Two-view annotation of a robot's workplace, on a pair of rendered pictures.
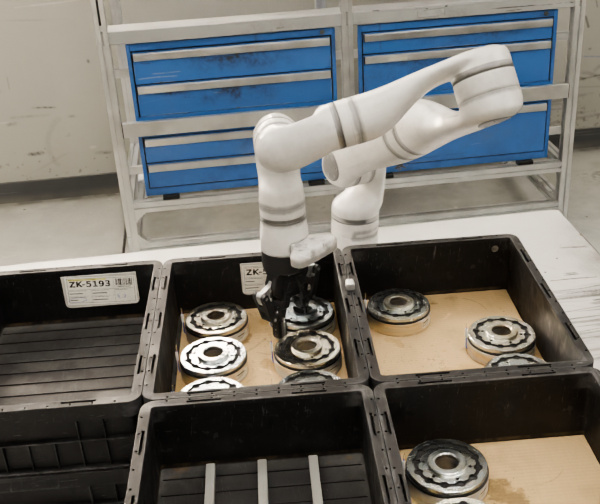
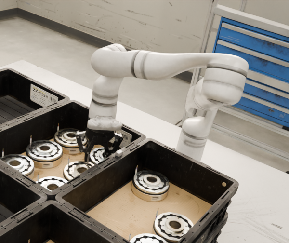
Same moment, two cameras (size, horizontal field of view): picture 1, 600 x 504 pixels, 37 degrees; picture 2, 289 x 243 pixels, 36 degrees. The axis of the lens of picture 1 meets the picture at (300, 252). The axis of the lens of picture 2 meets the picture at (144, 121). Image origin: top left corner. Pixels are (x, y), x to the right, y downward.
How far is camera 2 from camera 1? 0.74 m
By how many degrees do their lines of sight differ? 27
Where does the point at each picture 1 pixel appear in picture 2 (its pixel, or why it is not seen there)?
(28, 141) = (183, 48)
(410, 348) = (133, 205)
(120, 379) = not seen: hidden behind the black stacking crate
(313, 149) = (116, 69)
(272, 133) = (99, 50)
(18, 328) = (11, 98)
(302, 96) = not seen: outside the picture
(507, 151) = not seen: outside the picture
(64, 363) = (3, 120)
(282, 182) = (105, 81)
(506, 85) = (225, 82)
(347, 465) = not seen: hidden behind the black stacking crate
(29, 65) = (198, 14)
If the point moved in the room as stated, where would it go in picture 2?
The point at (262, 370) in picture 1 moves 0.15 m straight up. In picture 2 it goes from (60, 170) to (65, 124)
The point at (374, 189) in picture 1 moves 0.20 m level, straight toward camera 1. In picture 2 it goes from (205, 122) to (166, 141)
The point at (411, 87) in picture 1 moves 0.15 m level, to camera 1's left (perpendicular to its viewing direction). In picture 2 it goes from (178, 59) to (127, 38)
